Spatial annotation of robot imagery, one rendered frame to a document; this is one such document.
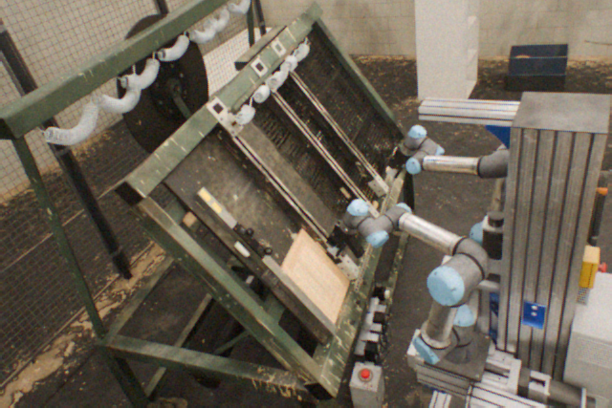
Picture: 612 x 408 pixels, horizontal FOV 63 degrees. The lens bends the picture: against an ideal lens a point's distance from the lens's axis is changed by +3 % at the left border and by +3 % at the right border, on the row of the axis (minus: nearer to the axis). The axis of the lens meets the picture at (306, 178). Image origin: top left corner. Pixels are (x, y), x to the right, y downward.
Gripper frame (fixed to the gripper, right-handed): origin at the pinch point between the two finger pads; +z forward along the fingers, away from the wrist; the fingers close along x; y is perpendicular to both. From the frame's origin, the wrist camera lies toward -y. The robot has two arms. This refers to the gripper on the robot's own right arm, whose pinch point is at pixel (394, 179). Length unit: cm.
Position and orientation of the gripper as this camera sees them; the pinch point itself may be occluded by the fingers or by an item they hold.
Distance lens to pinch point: 266.1
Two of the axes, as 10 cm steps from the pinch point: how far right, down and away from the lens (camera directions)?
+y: -8.6, -4.9, 1.4
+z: -2.6, 6.6, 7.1
